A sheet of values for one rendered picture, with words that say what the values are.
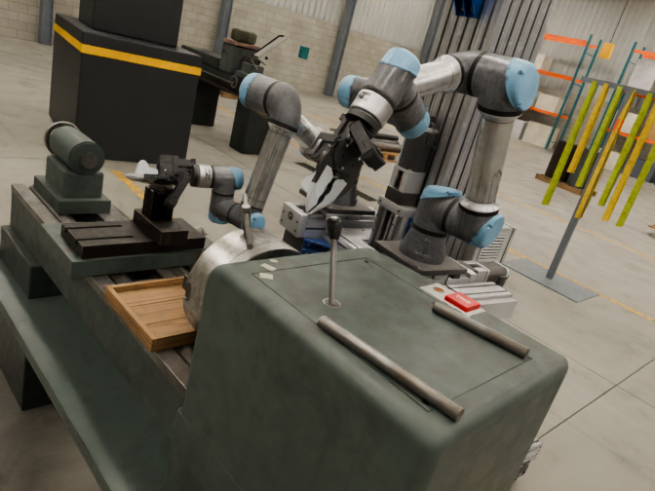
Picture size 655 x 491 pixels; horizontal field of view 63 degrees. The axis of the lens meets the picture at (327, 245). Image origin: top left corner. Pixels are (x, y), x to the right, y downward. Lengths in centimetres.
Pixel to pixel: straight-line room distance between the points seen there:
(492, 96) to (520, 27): 53
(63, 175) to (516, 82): 163
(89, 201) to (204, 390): 126
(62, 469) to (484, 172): 186
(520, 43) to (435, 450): 146
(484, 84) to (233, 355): 90
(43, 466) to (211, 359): 137
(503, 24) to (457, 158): 44
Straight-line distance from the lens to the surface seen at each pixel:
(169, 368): 143
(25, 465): 242
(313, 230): 199
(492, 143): 149
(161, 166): 171
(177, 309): 164
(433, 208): 164
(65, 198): 228
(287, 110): 168
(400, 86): 106
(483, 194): 155
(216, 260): 126
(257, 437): 107
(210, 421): 120
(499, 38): 187
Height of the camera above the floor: 170
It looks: 20 degrees down
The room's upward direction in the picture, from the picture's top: 15 degrees clockwise
